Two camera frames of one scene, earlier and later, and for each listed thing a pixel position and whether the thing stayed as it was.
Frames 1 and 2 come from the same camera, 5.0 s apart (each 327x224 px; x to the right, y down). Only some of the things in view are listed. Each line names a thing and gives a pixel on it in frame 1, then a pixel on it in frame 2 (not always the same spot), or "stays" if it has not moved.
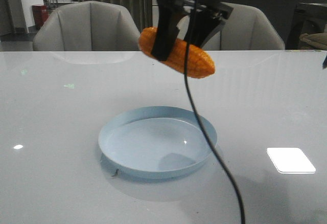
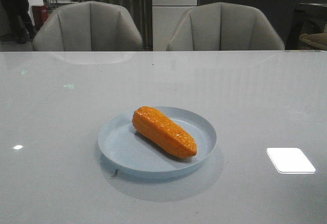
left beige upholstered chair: (88, 26) stays
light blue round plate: (156, 141) stays
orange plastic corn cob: (200, 64) → (164, 132)
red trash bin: (40, 13) stays
